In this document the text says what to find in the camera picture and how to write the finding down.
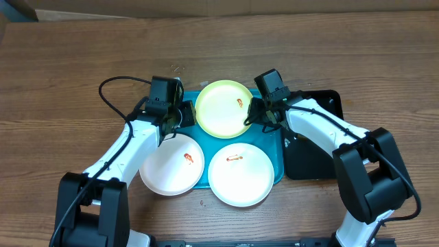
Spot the black water tray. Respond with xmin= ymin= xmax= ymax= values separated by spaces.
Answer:
xmin=281 ymin=90 xmax=344 ymax=180

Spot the turquoise plastic tray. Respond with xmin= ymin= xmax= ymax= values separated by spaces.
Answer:
xmin=171 ymin=89 xmax=285 ymax=190

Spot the yellow plate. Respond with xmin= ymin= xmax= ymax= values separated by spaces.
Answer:
xmin=195 ymin=80 xmax=253 ymax=139

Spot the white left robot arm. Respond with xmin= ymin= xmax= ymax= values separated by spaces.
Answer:
xmin=49 ymin=98 xmax=195 ymax=246

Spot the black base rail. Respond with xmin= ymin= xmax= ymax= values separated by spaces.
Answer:
xmin=152 ymin=237 xmax=340 ymax=247

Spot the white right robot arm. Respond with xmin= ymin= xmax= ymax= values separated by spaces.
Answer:
xmin=245 ymin=89 xmax=421 ymax=246

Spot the white plate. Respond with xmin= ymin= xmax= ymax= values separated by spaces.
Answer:
xmin=139 ymin=134 xmax=204 ymax=196
xmin=208 ymin=143 xmax=274 ymax=207

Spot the brown cardboard backboard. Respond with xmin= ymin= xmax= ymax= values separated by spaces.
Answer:
xmin=0 ymin=0 xmax=439 ymax=22

